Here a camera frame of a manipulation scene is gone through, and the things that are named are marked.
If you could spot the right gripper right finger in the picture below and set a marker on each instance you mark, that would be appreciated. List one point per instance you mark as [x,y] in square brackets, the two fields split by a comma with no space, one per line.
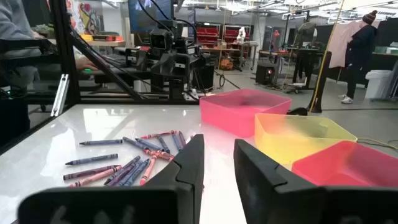
[295,205]

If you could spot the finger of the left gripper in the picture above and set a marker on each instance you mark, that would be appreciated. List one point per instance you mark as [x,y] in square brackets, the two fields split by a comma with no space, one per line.
[182,66]
[166,63]

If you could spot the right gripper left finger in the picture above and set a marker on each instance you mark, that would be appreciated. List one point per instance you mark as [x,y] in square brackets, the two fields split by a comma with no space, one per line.
[124,205]

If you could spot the pink crayon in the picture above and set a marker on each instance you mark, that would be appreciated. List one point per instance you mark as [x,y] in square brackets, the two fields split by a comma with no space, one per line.
[148,169]
[93,178]

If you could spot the blue crayon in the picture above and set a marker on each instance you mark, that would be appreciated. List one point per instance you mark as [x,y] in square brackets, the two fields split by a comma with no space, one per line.
[133,143]
[163,144]
[176,142]
[149,145]
[101,142]
[91,159]

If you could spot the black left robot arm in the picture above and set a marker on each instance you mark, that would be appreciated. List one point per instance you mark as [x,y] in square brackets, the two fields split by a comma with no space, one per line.
[176,88]

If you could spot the red storage shelf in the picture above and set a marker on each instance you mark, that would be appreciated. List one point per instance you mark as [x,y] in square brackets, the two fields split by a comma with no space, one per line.
[206,32]

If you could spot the small red plastic bin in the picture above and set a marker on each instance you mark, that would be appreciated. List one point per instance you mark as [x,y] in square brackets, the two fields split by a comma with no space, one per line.
[342,168]

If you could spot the yellow plastic bin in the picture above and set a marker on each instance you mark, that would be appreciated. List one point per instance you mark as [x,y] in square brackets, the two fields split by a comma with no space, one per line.
[280,146]

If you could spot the red crayon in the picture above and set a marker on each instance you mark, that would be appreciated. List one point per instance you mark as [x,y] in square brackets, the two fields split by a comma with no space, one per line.
[158,154]
[158,134]

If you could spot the large pink plastic bin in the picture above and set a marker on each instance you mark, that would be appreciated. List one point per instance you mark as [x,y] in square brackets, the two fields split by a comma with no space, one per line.
[236,121]

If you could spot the person's hand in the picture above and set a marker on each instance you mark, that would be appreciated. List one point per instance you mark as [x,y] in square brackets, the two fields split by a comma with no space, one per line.
[85,63]

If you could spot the black computer tower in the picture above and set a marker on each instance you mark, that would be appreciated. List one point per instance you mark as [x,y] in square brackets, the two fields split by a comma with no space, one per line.
[264,73]

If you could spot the white trash bin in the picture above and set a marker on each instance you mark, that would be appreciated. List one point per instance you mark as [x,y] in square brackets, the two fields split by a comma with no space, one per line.
[377,84]

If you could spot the pink hanging cloth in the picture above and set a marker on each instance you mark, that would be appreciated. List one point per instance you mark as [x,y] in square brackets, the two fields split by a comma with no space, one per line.
[340,43]

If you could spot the person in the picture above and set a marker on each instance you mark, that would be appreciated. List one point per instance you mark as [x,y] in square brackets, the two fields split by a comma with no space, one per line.
[360,46]
[12,18]

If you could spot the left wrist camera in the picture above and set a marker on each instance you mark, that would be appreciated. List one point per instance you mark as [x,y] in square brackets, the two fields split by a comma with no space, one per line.
[161,40]

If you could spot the large dark wall monitor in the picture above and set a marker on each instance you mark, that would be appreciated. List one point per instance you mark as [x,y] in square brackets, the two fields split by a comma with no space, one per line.
[140,15]

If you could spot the black aluminium table frame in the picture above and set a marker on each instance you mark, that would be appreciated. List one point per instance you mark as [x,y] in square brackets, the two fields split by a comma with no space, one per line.
[66,46]

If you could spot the silver metal bracket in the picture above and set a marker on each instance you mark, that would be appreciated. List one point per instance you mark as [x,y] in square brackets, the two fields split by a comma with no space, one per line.
[60,93]

